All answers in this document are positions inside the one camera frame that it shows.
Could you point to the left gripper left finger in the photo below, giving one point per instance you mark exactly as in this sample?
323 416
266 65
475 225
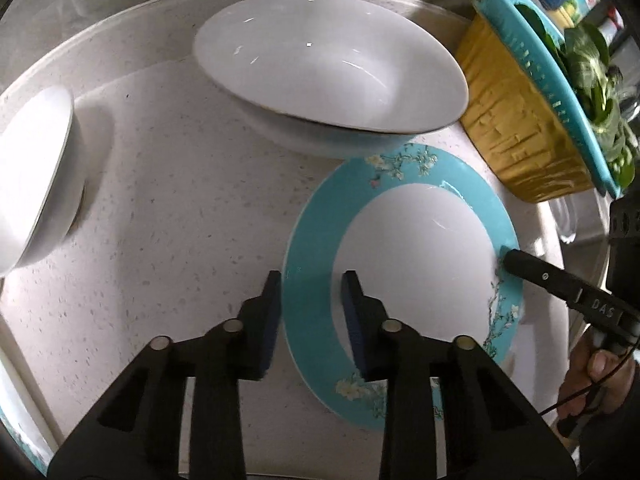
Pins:
260 317

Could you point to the green leafy vegetables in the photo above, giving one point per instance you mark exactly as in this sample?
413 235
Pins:
584 60

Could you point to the teal colander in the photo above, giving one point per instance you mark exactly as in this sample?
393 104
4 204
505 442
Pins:
538 63

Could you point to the white large bowl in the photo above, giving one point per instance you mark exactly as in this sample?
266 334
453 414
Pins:
331 78

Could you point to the large teal rimmed plate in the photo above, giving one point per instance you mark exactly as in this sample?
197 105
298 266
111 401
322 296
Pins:
35 444

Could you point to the person right hand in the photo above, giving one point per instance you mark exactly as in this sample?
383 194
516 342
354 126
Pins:
589 364

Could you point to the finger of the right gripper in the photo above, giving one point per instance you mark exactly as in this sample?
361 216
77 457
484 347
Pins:
557 282

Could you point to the yellow dish soap bottle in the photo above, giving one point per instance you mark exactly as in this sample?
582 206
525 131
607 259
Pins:
571 12

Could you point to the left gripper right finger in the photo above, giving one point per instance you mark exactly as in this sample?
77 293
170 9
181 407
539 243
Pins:
364 316

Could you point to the white small bowl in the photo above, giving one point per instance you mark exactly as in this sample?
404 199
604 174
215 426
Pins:
43 175

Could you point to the yellow basin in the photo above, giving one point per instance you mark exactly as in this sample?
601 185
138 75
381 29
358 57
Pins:
512 125

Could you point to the small teal rimmed plate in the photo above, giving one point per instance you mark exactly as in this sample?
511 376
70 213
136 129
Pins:
425 233

